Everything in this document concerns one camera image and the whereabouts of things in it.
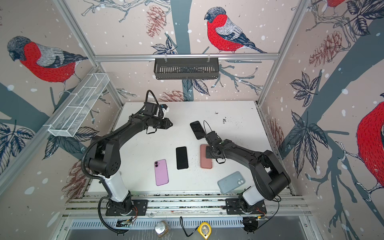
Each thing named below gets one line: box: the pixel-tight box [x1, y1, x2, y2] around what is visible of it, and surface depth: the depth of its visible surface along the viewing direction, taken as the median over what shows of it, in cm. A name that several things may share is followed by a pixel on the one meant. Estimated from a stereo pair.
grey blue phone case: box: [217, 171, 246, 194], surface depth 84 cm
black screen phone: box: [176, 146, 189, 170], surface depth 93 cm
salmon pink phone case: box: [200, 144, 213, 169], surface depth 89 cm
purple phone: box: [154, 159, 169, 186], surface depth 87 cm
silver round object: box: [154, 219, 169, 238], surface depth 61 cm
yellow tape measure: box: [197, 222, 212, 240], surface depth 67 cm
